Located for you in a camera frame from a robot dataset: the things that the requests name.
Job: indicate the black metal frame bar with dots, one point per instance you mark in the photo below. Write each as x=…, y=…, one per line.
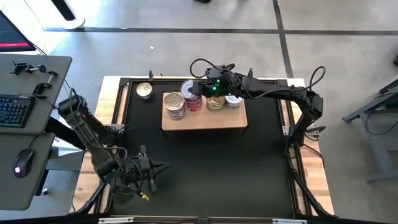
x=308, y=194

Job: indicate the black backlit keyboard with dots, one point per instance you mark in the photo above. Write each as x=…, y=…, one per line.
x=14, y=110

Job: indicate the wooden shelf black metal legs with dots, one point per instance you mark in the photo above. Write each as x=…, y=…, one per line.
x=205, y=119

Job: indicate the black desk clamp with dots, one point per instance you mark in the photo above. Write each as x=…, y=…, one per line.
x=23, y=67
x=43, y=85

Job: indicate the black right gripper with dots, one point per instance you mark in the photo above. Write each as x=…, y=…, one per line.
x=208, y=88

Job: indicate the dark screen with red bar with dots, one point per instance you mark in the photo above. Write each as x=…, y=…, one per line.
x=12, y=34

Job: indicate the grey metal desk frame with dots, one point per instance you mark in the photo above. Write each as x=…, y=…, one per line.
x=377, y=140

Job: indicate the green label seafood can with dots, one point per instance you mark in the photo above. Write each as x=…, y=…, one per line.
x=215, y=102
x=233, y=101

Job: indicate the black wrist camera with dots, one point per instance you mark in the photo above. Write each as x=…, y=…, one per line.
x=217, y=74
x=129, y=175

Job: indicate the red label seafood can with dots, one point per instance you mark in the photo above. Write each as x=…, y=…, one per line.
x=194, y=102
x=194, y=109
x=186, y=90

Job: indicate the black aluminium table frame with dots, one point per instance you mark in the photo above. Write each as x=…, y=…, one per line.
x=119, y=99

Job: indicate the grey desk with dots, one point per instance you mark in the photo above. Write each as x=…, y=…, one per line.
x=46, y=102

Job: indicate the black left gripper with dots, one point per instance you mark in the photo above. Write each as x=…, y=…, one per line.
x=146, y=169

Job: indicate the grey desk panel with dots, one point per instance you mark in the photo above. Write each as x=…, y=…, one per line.
x=18, y=193

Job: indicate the black computer mouse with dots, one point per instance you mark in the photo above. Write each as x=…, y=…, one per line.
x=23, y=161

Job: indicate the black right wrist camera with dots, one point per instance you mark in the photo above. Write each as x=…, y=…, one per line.
x=217, y=74

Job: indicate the silver aluminium bracket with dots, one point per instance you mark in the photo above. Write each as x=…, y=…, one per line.
x=289, y=221
x=115, y=220

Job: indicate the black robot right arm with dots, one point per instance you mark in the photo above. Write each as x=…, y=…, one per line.
x=280, y=91

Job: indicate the white curved furniture piece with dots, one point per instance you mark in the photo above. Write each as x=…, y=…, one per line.
x=37, y=15

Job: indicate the blue label seafood can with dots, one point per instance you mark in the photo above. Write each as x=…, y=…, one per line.
x=178, y=114
x=144, y=90
x=174, y=102

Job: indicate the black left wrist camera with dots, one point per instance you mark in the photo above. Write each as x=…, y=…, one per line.
x=129, y=175

